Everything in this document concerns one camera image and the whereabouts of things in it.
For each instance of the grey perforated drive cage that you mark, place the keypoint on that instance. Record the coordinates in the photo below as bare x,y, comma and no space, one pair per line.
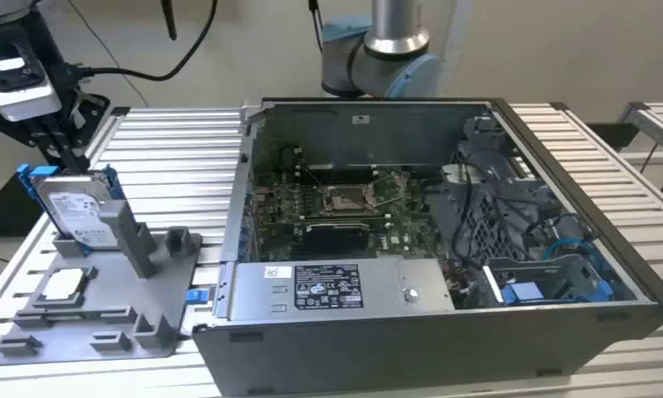
487,224

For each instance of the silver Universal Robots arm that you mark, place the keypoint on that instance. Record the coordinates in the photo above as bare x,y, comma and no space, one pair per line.
399,25

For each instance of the black case label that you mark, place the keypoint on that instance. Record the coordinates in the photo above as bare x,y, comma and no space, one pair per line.
360,119

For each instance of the hard disk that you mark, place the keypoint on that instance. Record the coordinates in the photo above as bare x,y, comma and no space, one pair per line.
75,207

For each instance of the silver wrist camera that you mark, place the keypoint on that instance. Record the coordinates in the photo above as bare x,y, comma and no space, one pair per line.
19,95

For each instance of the black stand with base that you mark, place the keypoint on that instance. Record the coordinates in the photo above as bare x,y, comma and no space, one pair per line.
6,211

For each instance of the grey parts rack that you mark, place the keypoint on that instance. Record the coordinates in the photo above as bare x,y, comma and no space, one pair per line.
116,298

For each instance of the blue case latch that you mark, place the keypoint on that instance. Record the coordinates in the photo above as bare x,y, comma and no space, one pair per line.
195,297

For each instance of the black RAM slot bank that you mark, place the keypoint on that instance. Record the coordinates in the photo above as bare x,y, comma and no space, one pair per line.
337,175

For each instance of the black graphics card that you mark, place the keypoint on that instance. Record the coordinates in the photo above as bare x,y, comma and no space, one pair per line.
335,238

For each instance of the silver power supply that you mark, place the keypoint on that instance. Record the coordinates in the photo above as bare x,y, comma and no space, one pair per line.
255,290

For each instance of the grey metal disk bay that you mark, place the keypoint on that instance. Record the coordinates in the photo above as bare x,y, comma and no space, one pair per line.
558,265

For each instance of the CPU socket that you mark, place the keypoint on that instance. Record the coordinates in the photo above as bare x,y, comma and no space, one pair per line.
345,201

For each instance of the green motherboard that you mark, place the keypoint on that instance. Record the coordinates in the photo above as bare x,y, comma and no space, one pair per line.
404,232

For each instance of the black open PC case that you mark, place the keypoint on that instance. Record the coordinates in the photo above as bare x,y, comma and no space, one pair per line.
420,352

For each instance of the black box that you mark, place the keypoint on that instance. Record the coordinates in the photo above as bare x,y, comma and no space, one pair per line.
613,134

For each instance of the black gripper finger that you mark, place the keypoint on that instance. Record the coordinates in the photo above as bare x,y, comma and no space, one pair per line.
79,162
55,151

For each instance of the black antenna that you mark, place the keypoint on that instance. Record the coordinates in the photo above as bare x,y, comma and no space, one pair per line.
169,20

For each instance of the blue carrier in bay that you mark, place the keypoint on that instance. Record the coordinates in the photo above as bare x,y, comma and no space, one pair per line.
522,292

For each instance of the silver CPU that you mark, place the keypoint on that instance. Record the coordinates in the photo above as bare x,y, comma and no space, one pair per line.
63,284

